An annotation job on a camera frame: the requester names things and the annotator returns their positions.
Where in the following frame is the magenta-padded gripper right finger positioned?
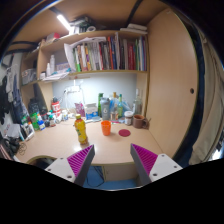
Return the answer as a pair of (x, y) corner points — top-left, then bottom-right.
(129, 143), (184, 186)

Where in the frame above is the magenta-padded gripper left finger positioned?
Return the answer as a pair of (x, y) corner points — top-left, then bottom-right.
(44, 143), (96, 187)

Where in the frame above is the yellow drink bottle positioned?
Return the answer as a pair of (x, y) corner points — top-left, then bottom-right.
(73, 113), (89, 146)

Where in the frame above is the white bottle with blue label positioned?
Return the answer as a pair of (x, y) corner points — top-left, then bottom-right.
(36, 114), (46, 131)

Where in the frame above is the brown ceramic mug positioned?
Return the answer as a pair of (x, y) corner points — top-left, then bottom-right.
(132, 114), (149, 130)

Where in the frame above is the flat round red coaster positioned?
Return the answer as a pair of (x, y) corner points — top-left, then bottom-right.
(118, 128), (132, 138)

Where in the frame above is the green plastic bottle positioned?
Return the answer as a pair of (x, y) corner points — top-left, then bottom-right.
(29, 112), (40, 132)

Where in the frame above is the red and white can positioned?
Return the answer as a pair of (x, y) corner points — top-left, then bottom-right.
(51, 101), (62, 114)

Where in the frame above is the orange plastic cup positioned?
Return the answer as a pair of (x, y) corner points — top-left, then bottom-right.
(100, 120), (113, 137)

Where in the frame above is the pink pouch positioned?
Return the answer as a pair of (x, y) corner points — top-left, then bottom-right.
(74, 101), (86, 118)

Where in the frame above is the blue and white box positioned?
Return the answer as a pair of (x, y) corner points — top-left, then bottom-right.
(84, 102), (100, 121)

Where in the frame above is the clear glass bottle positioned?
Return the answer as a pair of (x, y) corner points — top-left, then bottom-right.
(132, 88), (144, 116)

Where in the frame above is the green-capped clear bottle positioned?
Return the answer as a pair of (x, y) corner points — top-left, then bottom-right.
(117, 93), (124, 118)

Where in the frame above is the dark green glass bottle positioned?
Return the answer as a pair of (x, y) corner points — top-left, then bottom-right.
(97, 92), (105, 118)

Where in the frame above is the gold-capped clear bottle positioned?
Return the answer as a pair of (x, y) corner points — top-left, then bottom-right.
(110, 92), (120, 121)

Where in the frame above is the white power strip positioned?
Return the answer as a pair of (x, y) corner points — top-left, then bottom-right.
(64, 85), (81, 94)

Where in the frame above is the wooden shelf unit with books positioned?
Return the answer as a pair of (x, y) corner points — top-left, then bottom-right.
(19, 23), (150, 85)

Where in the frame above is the bright tube light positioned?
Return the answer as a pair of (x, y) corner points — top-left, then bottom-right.
(56, 13), (72, 32)

